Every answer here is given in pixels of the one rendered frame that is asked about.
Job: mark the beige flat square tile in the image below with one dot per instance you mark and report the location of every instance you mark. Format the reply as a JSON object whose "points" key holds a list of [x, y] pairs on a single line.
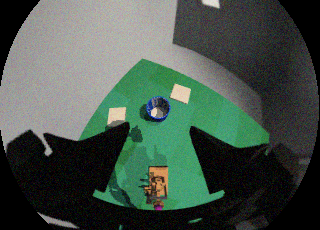
{"points": [[116, 116], [180, 94]]}

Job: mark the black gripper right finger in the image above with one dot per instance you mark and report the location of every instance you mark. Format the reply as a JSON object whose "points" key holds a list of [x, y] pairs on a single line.
{"points": [[220, 161]]}

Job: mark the blue mug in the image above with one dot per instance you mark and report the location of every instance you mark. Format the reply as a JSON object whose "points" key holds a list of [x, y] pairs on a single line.
{"points": [[158, 108]]}

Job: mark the dark purple ball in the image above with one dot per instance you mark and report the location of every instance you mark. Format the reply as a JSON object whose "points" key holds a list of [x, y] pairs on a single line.
{"points": [[158, 207]]}

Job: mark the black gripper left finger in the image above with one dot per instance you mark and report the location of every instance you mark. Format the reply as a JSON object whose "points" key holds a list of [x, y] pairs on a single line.
{"points": [[94, 157]]}

